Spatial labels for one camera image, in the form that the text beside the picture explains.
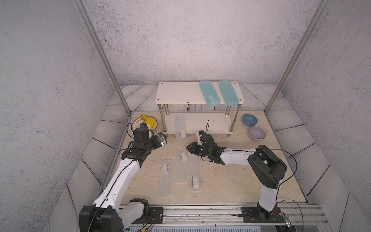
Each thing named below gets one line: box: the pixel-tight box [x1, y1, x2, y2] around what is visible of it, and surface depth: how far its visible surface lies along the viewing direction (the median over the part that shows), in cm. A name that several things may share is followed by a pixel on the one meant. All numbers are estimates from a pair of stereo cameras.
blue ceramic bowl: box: [242, 113, 258, 128], surface depth 113 cm
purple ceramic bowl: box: [249, 126, 268, 142], surface depth 104 cm
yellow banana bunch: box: [140, 114, 156, 130], surface depth 113 cm
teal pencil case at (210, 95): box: [199, 80, 221, 106], surface depth 86 cm
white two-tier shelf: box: [155, 81, 245, 134], surface depth 92 cm
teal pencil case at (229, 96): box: [218, 80, 240, 107], surface depth 86 cm
